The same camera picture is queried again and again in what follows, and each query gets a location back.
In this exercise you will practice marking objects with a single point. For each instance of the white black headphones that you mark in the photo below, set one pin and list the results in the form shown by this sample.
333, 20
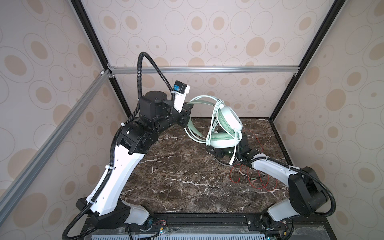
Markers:
225, 162

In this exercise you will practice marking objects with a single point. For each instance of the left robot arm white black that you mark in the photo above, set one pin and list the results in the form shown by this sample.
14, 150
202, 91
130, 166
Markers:
154, 113

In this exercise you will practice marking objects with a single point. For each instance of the aluminium rail left wall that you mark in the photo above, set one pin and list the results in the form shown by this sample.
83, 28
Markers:
21, 184

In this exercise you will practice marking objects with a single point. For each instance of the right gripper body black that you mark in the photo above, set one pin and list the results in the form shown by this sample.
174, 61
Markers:
224, 151

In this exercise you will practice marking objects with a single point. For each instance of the mint green headphones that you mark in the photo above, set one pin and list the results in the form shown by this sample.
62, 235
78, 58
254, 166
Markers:
224, 120

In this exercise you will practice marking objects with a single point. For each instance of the black frame post left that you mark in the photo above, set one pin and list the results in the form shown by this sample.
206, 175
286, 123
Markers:
96, 44

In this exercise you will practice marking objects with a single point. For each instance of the black frame post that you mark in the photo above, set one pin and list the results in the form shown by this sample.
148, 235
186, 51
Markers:
324, 28
96, 44

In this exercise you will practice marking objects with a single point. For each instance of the aluminium rail wall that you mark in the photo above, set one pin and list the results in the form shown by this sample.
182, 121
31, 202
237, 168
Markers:
211, 70
21, 184

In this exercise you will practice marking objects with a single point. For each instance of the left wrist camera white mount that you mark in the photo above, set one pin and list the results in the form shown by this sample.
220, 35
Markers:
181, 90

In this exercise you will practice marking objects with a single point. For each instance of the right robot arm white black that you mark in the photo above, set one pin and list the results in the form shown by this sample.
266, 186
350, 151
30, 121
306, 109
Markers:
307, 194

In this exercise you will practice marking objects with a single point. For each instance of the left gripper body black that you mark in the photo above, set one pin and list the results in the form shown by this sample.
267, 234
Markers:
172, 116

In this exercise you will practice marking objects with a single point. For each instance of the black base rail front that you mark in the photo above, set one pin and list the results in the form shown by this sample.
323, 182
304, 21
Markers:
219, 226

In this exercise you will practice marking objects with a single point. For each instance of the black frame post right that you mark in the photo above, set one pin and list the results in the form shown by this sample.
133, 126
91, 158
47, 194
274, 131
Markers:
324, 28

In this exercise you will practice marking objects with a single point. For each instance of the aluminium rail back wall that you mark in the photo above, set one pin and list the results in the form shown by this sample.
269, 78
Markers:
211, 70

